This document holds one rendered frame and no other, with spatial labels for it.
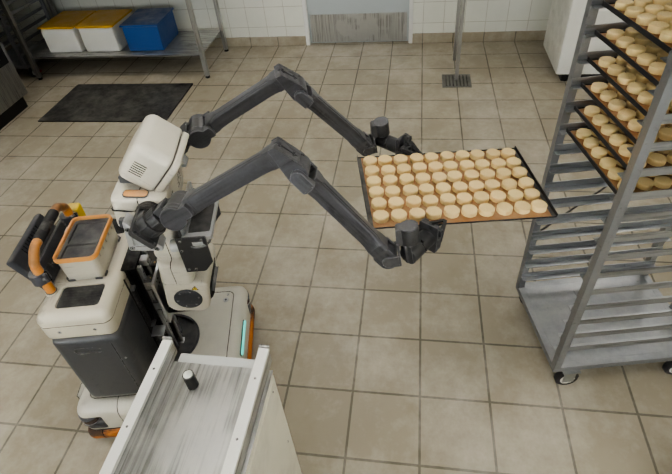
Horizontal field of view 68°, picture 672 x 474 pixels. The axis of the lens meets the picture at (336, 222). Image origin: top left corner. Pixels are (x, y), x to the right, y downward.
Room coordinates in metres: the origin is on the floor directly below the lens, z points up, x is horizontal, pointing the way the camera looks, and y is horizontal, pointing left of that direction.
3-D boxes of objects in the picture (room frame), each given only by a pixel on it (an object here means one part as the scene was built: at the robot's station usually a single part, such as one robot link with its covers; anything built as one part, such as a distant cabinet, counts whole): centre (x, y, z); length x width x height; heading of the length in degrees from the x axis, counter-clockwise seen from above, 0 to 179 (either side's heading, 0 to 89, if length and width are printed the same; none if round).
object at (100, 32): (5.14, 2.07, 0.36); 0.46 x 0.38 x 0.26; 169
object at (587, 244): (1.54, -1.18, 0.42); 0.64 x 0.03 x 0.03; 90
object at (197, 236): (1.35, 0.49, 0.93); 0.28 x 0.16 x 0.22; 0
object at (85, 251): (1.35, 0.90, 0.87); 0.23 x 0.15 x 0.11; 0
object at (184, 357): (0.84, 0.38, 0.77); 0.24 x 0.04 x 0.14; 78
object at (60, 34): (5.22, 2.46, 0.36); 0.46 x 0.38 x 0.26; 167
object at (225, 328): (1.35, 0.79, 0.16); 0.67 x 0.64 x 0.25; 90
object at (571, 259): (1.54, -1.18, 0.33); 0.64 x 0.03 x 0.03; 90
